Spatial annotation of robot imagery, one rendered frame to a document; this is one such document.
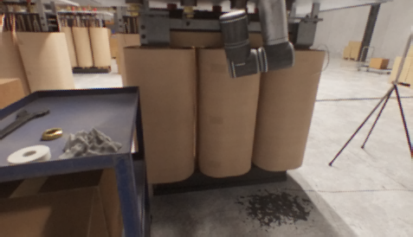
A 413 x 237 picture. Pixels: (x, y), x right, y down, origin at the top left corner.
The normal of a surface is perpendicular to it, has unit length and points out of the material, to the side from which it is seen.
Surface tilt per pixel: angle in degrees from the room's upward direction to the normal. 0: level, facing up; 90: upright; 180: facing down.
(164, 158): 90
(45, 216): 26
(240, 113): 90
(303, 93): 90
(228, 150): 90
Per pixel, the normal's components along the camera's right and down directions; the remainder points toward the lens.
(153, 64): 0.18, 0.33
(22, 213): 0.13, -0.70
